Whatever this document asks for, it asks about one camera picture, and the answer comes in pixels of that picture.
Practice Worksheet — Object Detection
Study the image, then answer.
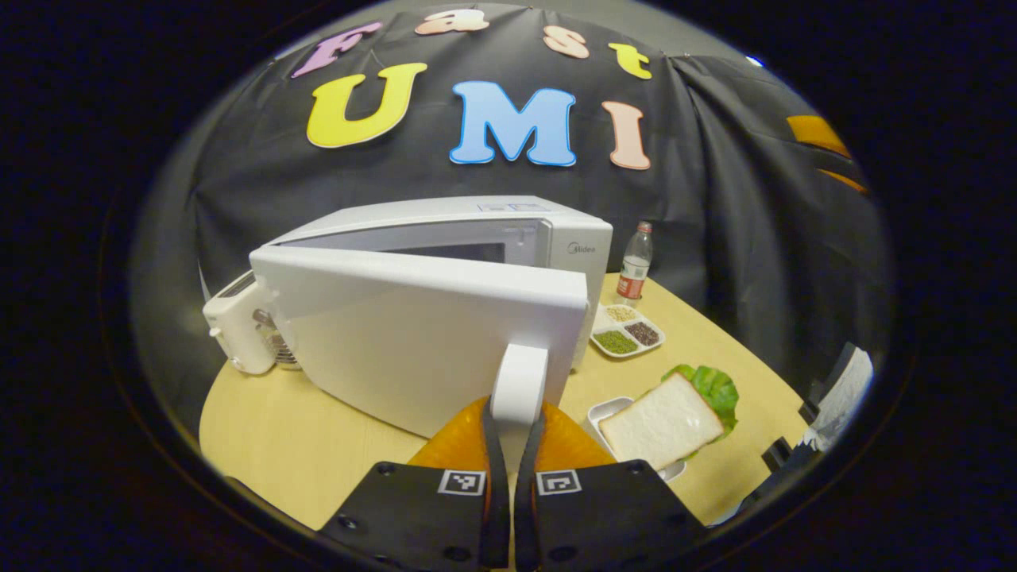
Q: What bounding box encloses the white toaster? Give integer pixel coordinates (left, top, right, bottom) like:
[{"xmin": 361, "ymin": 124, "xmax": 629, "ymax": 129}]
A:
[{"xmin": 203, "ymin": 270, "xmax": 303, "ymax": 376}]

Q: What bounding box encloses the white divided bean dish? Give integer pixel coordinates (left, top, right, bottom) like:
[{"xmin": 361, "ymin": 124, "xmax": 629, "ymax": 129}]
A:
[{"xmin": 590, "ymin": 303, "xmax": 667, "ymax": 360}]

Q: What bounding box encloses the white plastic bag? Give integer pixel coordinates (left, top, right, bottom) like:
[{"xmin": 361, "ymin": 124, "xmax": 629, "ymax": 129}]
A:
[{"xmin": 801, "ymin": 347, "xmax": 875, "ymax": 453}]

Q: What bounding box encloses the black chair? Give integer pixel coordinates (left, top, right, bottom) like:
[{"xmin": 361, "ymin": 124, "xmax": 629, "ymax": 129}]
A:
[{"xmin": 739, "ymin": 342, "xmax": 863, "ymax": 519}]

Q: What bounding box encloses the clear red label bottle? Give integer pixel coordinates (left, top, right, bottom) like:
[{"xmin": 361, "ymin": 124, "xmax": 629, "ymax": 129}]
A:
[{"xmin": 617, "ymin": 221, "xmax": 654, "ymax": 309}]

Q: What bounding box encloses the small glass metal jar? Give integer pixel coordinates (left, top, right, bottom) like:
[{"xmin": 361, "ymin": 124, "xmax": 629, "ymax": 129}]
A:
[{"xmin": 253, "ymin": 308, "xmax": 300, "ymax": 369}]

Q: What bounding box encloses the white ribbed tray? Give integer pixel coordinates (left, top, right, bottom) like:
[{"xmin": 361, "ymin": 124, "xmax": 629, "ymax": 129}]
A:
[{"xmin": 586, "ymin": 396, "xmax": 688, "ymax": 483}]

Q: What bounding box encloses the bread slice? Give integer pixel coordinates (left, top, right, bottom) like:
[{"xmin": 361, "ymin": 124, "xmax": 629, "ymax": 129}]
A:
[{"xmin": 597, "ymin": 372, "xmax": 725, "ymax": 471}]

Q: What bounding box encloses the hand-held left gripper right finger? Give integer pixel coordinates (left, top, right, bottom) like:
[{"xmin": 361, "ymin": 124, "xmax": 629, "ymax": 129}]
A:
[{"xmin": 515, "ymin": 401, "xmax": 708, "ymax": 571}]

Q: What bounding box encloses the white microwave oven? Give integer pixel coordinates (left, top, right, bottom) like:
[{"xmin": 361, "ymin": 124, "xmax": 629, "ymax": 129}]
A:
[{"xmin": 250, "ymin": 196, "xmax": 614, "ymax": 470}]

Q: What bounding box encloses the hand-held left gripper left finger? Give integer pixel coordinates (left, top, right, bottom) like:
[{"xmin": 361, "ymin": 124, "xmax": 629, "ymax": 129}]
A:
[{"xmin": 318, "ymin": 396, "xmax": 513, "ymax": 571}]

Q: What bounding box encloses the green lettuce leaf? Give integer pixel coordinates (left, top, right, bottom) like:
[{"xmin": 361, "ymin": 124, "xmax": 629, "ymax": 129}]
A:
[{"xmin": 662, "ymin": 364, "xmax": 741, "ymax": 458}]

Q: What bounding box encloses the black backdrop cloth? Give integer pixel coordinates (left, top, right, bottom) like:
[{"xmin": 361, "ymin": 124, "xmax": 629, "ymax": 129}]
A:
[{"xmin": 131, "ymin": 4, "xmax": 895, "ymax": 402}]

